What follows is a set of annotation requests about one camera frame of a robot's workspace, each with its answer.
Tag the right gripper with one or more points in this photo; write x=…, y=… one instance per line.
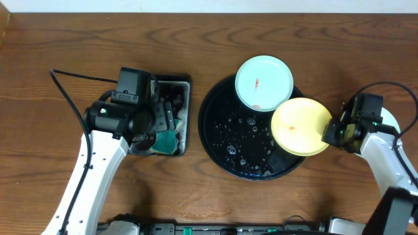
x=329, y=136

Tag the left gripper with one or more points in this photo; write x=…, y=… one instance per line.
x=166, y=117

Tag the green yellow sponge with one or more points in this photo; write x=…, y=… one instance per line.
x=167, y=142

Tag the light blue plate bottom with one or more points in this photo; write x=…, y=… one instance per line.
x=388, y=119

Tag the light blue plate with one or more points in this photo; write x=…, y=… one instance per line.
x=388, y=119
x=264, y=82

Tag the yellow plate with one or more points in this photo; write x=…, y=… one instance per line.
x=298, y=124

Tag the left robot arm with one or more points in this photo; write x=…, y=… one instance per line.
x=109, y=128

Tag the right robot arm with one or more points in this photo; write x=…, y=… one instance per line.
x=378, y=142

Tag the black rectangular soapy tray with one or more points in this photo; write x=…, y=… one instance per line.
x=176, y=90

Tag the black round tray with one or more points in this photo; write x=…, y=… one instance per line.
x=239, y=139

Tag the light blue plate top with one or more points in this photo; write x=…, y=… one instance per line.
x=264, y=82

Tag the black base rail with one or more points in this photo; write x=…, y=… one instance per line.
x=130, y=224

